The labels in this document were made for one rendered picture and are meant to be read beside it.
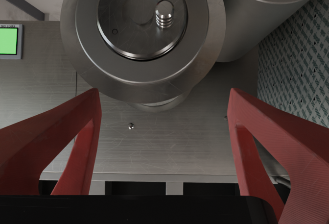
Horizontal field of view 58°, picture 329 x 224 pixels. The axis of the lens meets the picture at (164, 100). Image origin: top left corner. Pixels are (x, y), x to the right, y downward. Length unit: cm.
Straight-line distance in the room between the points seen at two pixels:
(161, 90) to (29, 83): 42
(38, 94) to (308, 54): 48
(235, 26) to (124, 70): 15
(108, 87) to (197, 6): 10
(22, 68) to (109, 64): 41
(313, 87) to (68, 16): 25
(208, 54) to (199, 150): 35
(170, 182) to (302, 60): 35
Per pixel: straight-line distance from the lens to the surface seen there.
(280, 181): 61
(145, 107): 51
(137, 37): 25
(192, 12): 27
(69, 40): 28
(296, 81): 38
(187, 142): 59
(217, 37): 27
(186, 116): 58
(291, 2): 30
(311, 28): 37
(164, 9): 22
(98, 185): 61
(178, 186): 60
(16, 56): 66
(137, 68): 25
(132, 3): 26
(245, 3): 30
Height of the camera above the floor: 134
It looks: 4 degrees down
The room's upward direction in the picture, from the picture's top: 179 degrees counter-clockwise
